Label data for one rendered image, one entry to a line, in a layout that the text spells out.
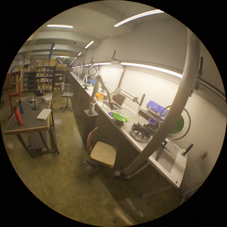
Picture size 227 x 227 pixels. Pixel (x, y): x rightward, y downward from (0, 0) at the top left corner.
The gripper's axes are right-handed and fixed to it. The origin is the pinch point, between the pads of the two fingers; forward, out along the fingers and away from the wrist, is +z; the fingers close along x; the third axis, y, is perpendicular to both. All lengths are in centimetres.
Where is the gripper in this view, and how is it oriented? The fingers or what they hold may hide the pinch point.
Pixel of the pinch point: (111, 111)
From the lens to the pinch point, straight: 144.6
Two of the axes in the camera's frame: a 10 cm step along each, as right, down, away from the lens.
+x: 0.3, -4.4, 9.0
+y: 9.8, -1.7, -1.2
